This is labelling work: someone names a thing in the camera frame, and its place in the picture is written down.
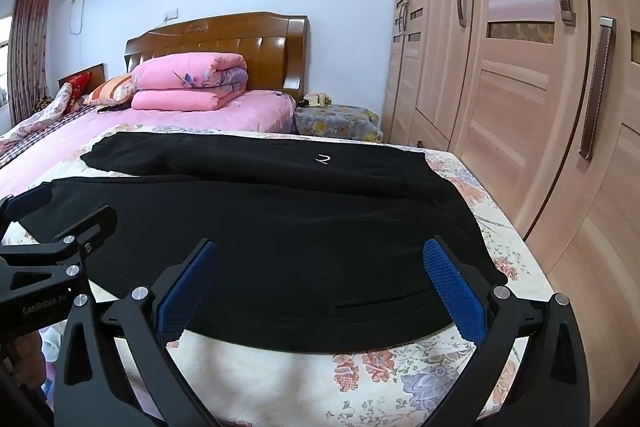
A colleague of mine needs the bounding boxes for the black pants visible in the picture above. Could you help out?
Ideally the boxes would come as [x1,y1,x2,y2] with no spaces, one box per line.
[22,132,506,353]

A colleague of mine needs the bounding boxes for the wall socket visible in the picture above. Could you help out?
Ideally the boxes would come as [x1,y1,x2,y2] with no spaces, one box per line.
[164,9,179,20]

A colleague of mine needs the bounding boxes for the pink bed sheet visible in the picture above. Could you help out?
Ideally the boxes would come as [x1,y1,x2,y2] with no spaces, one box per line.
[1,90,295,196]

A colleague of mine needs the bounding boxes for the folded pink quilt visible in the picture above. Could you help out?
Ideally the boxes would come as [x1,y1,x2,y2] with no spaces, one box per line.
[131,52,248,112]

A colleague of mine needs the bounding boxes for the floral cream blanket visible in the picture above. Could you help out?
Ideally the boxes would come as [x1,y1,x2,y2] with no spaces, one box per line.
[0,126,557,427]

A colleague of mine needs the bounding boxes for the red pillow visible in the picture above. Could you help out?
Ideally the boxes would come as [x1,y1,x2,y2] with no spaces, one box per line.
[65,72,91,108]

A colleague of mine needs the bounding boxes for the red patterned curtain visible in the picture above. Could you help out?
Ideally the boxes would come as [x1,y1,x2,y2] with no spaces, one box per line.
[8,0,51,124]

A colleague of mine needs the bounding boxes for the wooden wardrobe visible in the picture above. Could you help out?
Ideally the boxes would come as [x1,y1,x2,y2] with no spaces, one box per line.
[382,0,639,426]

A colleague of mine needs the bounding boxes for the striped floral quilt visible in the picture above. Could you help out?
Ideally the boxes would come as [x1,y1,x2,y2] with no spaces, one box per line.
[0,82,81,167]

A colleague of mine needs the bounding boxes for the floral covered nightstand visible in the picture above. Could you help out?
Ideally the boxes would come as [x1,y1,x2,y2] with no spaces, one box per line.
[295,105,383,143]

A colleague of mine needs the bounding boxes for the orange floral pillow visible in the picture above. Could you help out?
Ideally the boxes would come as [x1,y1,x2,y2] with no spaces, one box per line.
[84,74,136,106]

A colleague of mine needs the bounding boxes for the small wooden headboard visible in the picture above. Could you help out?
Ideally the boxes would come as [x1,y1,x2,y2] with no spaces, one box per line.
[58,63,107,93]

